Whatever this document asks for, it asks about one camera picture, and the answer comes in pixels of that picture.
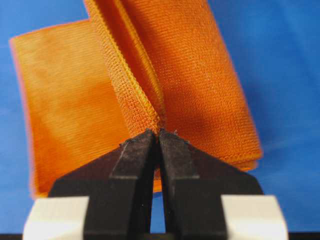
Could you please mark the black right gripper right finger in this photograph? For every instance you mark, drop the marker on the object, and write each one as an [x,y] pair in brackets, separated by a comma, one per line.
[207,199]

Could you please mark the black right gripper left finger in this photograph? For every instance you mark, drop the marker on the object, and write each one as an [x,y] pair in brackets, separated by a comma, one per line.
[109,198]

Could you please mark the orange towel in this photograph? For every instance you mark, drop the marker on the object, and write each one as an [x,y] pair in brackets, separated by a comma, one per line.
[87,86]

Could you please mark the blue table cloth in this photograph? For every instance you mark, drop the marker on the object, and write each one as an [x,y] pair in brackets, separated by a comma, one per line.
[275,48]

